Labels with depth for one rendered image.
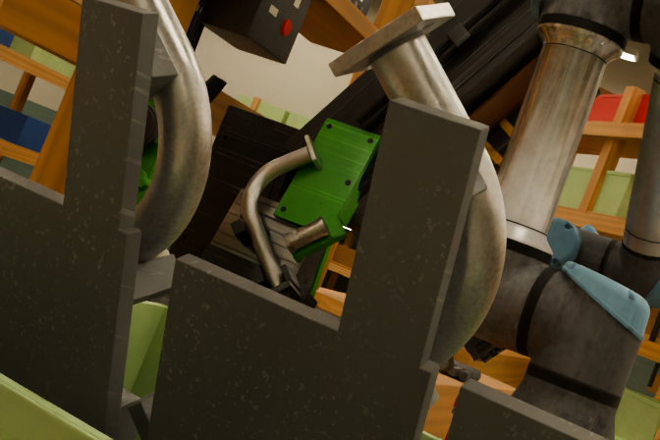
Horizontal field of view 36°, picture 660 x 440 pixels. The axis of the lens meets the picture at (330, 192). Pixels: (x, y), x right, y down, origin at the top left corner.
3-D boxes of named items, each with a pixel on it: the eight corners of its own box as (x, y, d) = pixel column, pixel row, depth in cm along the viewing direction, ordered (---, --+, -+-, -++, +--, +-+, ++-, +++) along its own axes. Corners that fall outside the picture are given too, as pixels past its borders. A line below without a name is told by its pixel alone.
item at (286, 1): (287, 66, 198) (316, -5, 198) (248, 36, 182) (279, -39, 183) (236, 49, 203) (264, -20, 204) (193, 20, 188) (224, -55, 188)
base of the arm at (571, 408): (611, 477, 127) (636, 403, 128) (604, 486, 113) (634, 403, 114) (498, 430, 133) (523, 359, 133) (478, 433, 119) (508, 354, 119)
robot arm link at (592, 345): (613, 395, 116) (652, 284, 117) (505, 353, 122) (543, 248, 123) (631, 401, 126) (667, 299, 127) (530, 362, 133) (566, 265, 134)
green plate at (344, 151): (339, 253, 182) (391, 156, 188) (327, 236, 175) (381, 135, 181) (287, 232, 187) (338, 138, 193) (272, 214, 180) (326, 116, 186)
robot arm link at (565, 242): (609, 230, 142) (622, 247, 151) (534, 206, 147) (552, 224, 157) (589, 282, 141) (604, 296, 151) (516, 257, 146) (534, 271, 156)
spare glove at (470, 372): (438, 363, 224) (442, 354, 225) (482, 383, 221) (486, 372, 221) (416, 362, 206) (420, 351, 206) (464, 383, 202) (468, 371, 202)
